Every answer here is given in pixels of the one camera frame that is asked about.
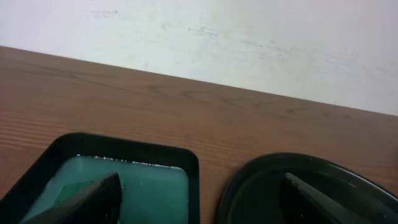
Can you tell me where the green yellow sponge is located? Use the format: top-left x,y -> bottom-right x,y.
51,179 -> 125,224

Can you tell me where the round black tray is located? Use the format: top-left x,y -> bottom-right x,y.
216,153 -> 397,223

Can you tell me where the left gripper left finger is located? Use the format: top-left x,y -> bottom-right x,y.
21,172 -> 123,224

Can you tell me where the rectangular black water tray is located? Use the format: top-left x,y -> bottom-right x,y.
1,133 -> 200,223

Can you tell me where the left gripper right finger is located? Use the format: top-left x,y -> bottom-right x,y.
280,172 -> 378,223

